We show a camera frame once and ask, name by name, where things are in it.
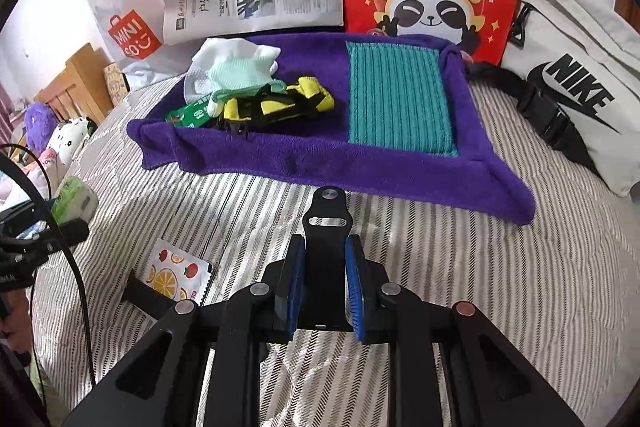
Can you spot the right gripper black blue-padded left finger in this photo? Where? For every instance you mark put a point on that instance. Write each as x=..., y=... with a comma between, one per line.
x=192, y=348

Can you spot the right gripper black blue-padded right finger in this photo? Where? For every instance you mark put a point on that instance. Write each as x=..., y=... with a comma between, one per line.
x=446, y=359

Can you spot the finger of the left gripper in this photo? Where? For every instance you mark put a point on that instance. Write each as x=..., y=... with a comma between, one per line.
x=69, y=234

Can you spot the green tissue pack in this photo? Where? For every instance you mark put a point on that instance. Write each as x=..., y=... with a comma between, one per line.
x=75, y=200

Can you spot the fruit print wet wipe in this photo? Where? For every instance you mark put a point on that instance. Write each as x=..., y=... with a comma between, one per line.
x=176, y=274

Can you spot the yellow black small pouch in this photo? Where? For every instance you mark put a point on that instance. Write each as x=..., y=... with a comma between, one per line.
x=268, y=108

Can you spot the person's left hand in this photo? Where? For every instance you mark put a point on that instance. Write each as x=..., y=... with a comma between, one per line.
x=17, y=325

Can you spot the white spotted plush toy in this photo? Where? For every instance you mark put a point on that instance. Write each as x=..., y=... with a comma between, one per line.
x=70, y=136

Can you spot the purple plush toy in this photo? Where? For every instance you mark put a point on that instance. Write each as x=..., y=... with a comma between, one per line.
x=40, y=123

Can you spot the striped grey white quilt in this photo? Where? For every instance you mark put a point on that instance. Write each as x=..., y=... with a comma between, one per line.
x=564, y=289

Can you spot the wooden chair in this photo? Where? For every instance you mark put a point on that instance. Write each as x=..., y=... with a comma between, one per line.
x=80, y=89

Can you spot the patterned small box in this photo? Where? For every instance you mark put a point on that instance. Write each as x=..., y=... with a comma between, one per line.
x=116, y=83

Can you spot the green sachet packet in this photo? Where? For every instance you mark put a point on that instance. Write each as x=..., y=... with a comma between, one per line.
x=202, y=113

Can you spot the purple fleece towel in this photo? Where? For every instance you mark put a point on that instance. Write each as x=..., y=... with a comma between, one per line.
x=317, y=152

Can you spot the white Miniso plastic bag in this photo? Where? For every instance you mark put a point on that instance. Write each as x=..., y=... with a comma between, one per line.
x=133, y=33

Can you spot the teal ribbed knit cloth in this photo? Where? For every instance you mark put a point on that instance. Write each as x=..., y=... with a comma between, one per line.
x=397, y=99

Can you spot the cream Nike waist bag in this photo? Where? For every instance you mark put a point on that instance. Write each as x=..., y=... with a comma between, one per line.
x=572, y=67

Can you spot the wooden headboard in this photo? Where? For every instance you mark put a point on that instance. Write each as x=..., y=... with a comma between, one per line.
x=629, y=10

